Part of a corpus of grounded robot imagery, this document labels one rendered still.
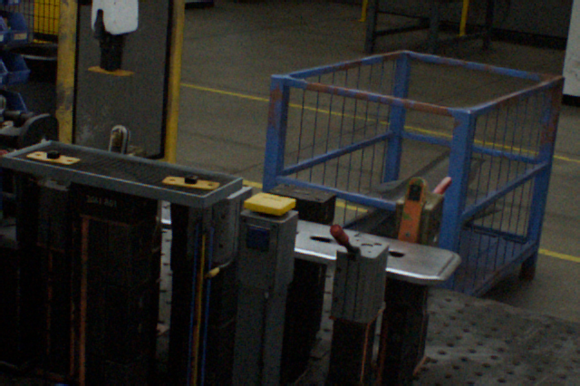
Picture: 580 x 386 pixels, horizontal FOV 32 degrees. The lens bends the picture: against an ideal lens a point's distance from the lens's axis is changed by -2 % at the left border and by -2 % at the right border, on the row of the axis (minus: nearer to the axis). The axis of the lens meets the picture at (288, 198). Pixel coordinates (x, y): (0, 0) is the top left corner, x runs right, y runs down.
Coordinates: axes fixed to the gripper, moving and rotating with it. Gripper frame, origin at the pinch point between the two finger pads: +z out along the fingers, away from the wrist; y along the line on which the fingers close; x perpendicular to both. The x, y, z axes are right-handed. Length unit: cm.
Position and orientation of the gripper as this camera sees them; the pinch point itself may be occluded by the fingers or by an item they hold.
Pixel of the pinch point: (111, 58)
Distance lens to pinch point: 200.7
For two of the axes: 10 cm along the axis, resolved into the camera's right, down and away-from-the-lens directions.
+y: 3.6, -2.4, 9.0
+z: -0.9, 9.5, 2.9
